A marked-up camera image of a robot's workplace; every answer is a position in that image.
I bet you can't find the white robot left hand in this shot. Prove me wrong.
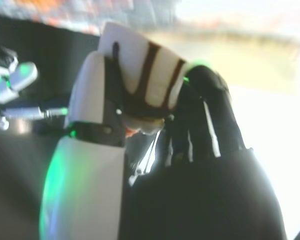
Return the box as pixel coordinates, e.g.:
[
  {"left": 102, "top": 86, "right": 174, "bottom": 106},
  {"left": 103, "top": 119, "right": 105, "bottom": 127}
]
[{"left": 38, "top": 49, "right": 288, "bottom": 240}]

